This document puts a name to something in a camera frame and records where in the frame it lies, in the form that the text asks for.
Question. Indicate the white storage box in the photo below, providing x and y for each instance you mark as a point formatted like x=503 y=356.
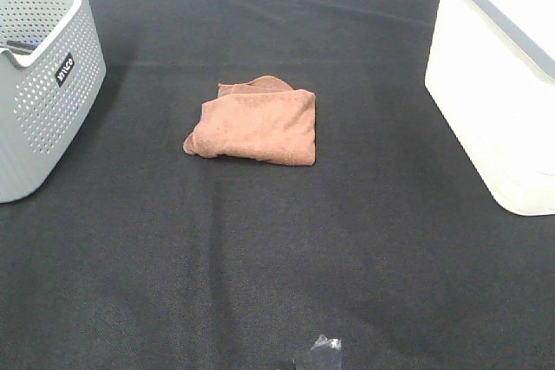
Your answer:
x=491 y=73

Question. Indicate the grey perforated laundry basket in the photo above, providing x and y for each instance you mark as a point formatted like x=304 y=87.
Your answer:
x=52 y=69

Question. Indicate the brown towel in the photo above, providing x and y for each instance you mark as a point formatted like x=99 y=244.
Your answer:
x=264 y=119

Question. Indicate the clear plastic scrap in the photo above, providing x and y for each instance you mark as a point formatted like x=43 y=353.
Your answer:
x=325 y=354

